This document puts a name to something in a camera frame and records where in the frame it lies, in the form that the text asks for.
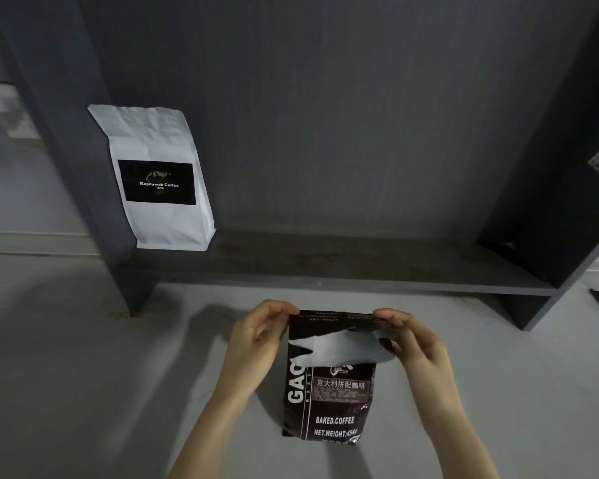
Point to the person's left hand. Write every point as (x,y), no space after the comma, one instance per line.
(249,349)

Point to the person's right hand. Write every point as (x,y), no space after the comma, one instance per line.
(419,351)

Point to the person's right thumb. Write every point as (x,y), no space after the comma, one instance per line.
(390,335)

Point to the person's left thumb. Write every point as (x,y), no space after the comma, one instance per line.
(273,324)

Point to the dark brown coffee bag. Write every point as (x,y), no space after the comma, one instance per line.
(329,389)

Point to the person's right forearm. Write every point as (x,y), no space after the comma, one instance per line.
(447,429)

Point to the person's left forearm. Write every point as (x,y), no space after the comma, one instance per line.
(207,433)

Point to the white coffee bag black label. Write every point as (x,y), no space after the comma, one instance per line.
(159,179)

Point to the dark grey wooden shelf unit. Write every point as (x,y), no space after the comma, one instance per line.
(329,144)

